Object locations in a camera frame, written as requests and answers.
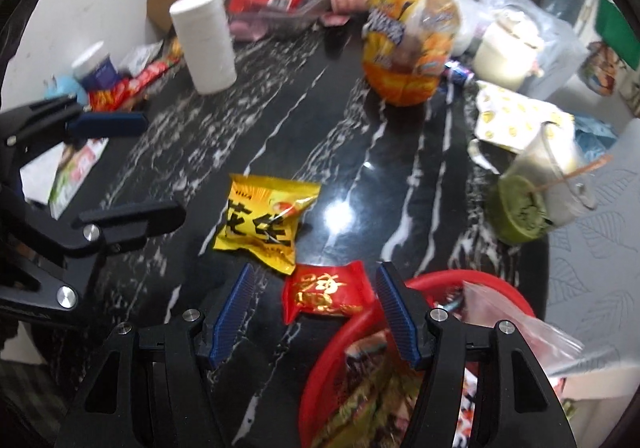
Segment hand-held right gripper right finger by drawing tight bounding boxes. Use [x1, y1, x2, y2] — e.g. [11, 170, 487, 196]
[375, 262, 576, 448]

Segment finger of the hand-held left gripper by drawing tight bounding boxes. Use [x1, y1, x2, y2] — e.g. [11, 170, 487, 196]
[0, 200, 187, 311]
[0, 98, 149, 163]

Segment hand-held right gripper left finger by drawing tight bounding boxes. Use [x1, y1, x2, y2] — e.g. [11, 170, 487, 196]
[52, 263, 257, 448]

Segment red gold candy packet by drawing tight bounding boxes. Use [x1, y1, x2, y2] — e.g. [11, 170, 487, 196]
[281, 261, 376, 325]

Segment yellow peanut snack packet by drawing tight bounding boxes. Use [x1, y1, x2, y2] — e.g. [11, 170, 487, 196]
[214, 174, 321, 276]

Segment red plastic basket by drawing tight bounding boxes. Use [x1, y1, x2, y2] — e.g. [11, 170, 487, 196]
[298, 270, 538, 448]

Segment green brown snack packet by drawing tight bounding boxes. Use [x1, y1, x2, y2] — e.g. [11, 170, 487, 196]
[320, 368, 426, 448]

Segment clear zip bag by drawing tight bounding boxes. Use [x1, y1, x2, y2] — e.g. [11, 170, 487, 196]
[462, 280, 586, 379]

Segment blue jar with white lid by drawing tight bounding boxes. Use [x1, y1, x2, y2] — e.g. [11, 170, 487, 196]
[71, 40, 121, 91]

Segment light blue round gadget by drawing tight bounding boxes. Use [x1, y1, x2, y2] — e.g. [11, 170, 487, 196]
[42, 75, 88, 106]

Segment green white packet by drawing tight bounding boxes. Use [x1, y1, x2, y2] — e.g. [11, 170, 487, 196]
[48, 138, 110, 221]

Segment long red snack packet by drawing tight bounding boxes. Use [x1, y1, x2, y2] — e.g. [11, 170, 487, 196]
[127, 55, 176, 88]

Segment crumpled white packet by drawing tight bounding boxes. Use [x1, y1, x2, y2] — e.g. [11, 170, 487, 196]
[120, 42, 165, 76]

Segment white paper sheet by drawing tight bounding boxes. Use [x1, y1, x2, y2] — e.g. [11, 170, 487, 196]
[19, 140, 68, 203]

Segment white toilet paper roll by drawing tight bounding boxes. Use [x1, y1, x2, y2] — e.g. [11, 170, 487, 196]
[169, 0, 238, 95]

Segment glass mug with green drink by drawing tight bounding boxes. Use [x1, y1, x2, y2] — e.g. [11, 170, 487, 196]
[487, 123, 598, 245]

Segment clear plastic food container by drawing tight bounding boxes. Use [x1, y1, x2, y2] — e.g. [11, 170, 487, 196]
[227, 2, 331, 42]

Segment grey leaf-pattern cushion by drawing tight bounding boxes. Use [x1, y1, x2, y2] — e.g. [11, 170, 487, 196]
[542, 118, 640, 379]

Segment yellow print paper wrapper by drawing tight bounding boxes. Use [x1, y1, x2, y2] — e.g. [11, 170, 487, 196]
[467, 80, 576, 173]

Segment stirring stick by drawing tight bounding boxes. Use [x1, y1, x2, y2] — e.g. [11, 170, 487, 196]
[530, 155, 613, 193]

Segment small blue can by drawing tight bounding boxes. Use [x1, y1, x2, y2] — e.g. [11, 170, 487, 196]
[444, 58, 476, 87]

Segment iced tea bottle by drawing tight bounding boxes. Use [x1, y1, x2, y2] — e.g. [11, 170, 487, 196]
[361, 0, 462, 107]

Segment blue cloth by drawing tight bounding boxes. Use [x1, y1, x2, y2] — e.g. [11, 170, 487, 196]
[572, 115, 618, 151]

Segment white lidded jar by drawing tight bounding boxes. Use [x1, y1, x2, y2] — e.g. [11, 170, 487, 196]
[471, 10, 546, 91]

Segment colourful patterned bag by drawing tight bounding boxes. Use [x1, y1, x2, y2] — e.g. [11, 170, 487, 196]
[580, 42, 628, 98]

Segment clear plastic bags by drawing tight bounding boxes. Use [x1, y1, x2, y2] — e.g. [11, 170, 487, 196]
[430, 0, 588, 98]

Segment green tote bag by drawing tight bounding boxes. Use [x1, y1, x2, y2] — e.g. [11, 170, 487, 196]
[595, 0, 640, 48]

